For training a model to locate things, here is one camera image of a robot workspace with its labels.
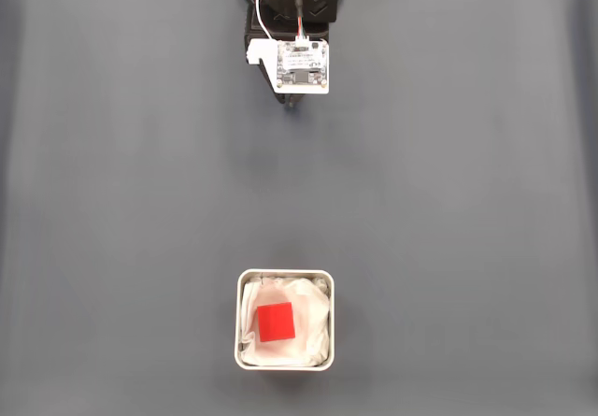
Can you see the dark grey table mat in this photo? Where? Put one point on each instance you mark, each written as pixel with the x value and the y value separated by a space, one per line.
pixel 420 201

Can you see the beige square box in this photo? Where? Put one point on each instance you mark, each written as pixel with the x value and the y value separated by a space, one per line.
pixel 237 322

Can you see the white crumpled tissue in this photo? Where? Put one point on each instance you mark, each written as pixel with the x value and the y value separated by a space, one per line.
pixel 310 304

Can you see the red cube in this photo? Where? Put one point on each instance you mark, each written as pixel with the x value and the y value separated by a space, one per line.
pixel 275 322

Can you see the camera board on white mount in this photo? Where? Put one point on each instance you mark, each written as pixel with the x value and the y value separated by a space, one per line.
pixel 301 65

